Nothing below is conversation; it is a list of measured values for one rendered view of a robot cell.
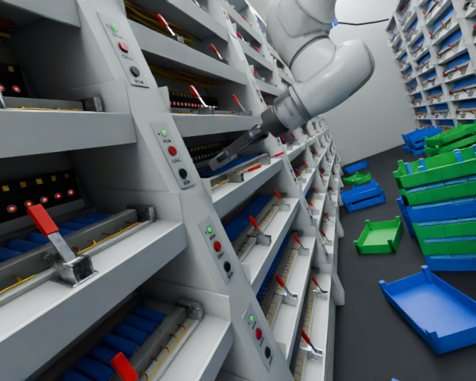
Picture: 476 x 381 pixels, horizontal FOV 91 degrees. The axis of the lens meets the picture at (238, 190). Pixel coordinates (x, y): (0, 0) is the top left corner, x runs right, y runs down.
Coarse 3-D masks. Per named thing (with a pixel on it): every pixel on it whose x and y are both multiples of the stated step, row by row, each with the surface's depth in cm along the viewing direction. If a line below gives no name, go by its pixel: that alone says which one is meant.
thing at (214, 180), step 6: (258, 156) 91; (246, 162) 80; (252, 162) 83; (258, 162) 89; (234, 168) 70; (240, 168) 73; (246, 168) 75; (222, 174) 62; (216, 180) 59; (222, 180) 61; (228, 180) 61; (216, 186) 56
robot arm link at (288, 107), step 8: (288, 88) 53; (280, 96) 54; (288, 96) 52; (296, 96) 51; (280, 104) 53; (288, 104) 52; (296, 104) 51; (280, 112) 53; (288, 112) 52; (296, 112) 52; (304, 112) 52; (280, 120) 55; (288, 120) 53; (296, 120) 53; (304, 120) 54; (296, 128) 56
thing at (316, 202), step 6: (312, 186) 167; (318, 186) 165; (324, 186) 163; (312, 192) 159; (318, 192) 166; (324, 192) 165; (306, 198) 149; (312, 198) 154; (318, 198) 151; (324, 198) 153; (312, 204) 128; (318, 204) 142; (312, 210) 128; (318, 210) 128; (318, 216) 125; (318, 222) 117; (318, 228) 116
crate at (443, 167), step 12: (432, 156) 105; (444, 156) 102; (468, 156) 98; (432, 168) 106; (444, 168) 88; (456, 168) 86; (468, 168) 84; (396, 180) 100; (408, 180) 97; (420, 180) 94; (432, 180) 92; (444, 180) 90
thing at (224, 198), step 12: (276, 156) 100; (264, 168) 80; (276, 168) 91; (204, 180) 46; (252, 180) 67; (264, 180) 78; (216, 192) 54; (228, 192) 53; (240, 192) 59; (252, 192) 68; (216, 204) 48; (228, 204) 53
